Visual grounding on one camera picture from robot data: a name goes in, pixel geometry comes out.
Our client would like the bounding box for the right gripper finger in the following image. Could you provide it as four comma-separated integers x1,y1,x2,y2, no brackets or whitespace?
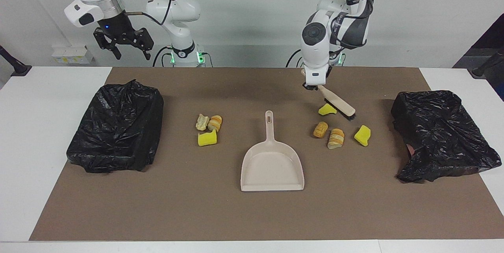
93,28,122,60
133,28,155,61

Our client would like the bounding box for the yellow sponge piece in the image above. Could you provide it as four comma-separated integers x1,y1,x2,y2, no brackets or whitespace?
354,125,372,147
198,129,218,147
318,103,338,116

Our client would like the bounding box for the beige hand brush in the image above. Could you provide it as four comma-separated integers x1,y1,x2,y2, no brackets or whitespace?
301,68,357,122

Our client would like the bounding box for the brown bread roll toy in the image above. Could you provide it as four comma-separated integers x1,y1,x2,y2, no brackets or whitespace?
313,121,329,139

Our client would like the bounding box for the beige plastic dustpan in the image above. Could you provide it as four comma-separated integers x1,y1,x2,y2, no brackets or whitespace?
240,110,305,192

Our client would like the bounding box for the pale bread piece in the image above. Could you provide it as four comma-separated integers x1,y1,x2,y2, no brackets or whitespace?
195,113,210,131

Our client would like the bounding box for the black bag-lined bin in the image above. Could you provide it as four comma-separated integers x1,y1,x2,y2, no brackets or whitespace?
391,90,502,184
66,79,164,174

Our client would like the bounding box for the black stand foot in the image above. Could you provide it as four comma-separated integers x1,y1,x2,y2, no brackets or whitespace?
0,45,32,77
471,48,504,79

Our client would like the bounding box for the brown table mat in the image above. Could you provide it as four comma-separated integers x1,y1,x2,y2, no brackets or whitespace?
30,67,504,242

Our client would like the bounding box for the black panel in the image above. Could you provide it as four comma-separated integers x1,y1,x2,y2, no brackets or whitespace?
453,13,504,102

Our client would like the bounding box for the white wall socket box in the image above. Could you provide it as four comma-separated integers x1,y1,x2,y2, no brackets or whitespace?
52,46,95,65

